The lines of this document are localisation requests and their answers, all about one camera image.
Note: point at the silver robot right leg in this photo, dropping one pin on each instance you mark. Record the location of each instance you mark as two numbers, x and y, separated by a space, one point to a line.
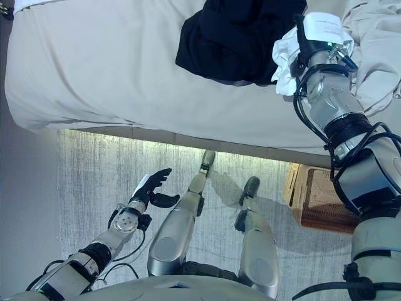
257 244

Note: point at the bed with beige cover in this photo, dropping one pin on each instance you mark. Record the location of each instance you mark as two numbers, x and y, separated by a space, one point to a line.
94 78

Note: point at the white garment with blue label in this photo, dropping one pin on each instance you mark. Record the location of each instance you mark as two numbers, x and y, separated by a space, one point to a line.
283 59

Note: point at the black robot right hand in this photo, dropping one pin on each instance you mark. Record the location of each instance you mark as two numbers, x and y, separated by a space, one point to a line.
322 28

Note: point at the beige garment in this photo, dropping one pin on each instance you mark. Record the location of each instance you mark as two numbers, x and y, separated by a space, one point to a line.
379 47

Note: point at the silver robot leg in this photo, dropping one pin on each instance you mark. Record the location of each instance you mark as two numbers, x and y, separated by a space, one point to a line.
178 225
257 244

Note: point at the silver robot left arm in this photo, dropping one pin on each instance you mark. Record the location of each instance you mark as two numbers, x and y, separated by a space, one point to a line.
125 222

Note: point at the brown wicker basket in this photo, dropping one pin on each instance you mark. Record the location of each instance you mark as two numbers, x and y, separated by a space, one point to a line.
322 200

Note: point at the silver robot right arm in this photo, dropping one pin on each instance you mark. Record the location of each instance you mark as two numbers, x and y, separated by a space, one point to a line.
329 103

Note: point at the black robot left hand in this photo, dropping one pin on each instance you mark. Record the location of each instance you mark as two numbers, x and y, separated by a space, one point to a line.
150 185

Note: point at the silver robot left leg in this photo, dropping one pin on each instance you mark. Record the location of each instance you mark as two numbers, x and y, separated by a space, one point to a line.
178 225

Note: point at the black garment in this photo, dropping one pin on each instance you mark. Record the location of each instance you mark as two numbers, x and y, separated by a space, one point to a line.
225 40

